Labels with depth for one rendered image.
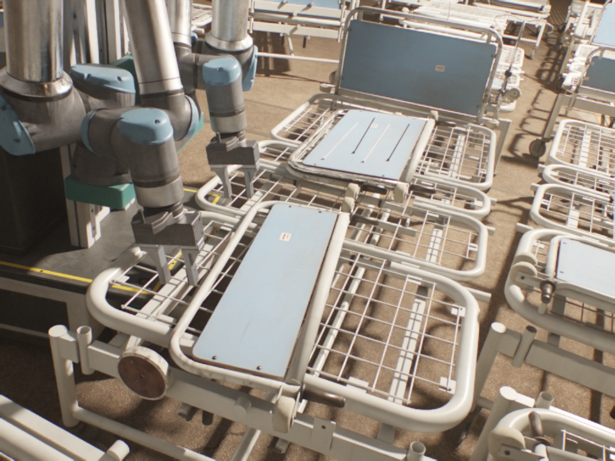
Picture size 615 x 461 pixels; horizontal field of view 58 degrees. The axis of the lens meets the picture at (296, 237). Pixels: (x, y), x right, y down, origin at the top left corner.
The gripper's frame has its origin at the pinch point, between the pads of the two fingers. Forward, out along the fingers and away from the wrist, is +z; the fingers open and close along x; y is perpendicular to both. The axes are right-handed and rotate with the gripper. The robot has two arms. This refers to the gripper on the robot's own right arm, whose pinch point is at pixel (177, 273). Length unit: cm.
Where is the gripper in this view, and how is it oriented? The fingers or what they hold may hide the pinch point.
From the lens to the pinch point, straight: 117.7
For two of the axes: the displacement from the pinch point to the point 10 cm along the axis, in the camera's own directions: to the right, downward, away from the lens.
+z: 0.8, 8.7, 4.9
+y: 2.1, -4.9, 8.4
